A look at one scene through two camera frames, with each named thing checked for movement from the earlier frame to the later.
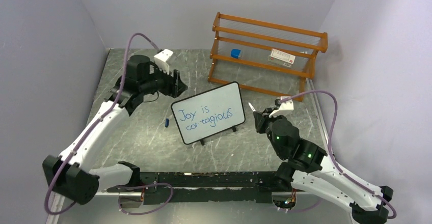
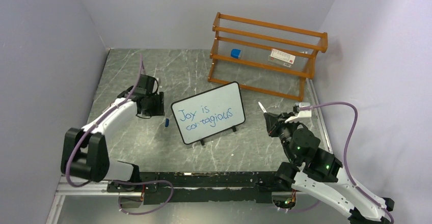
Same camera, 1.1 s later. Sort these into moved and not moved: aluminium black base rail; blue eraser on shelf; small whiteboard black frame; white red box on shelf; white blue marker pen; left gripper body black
Moved: left gripper body black; white blue marker pen
Not moved: small whiteboard black frame; aluminium black base rail; white red box on shelf; blue eraser on shelf
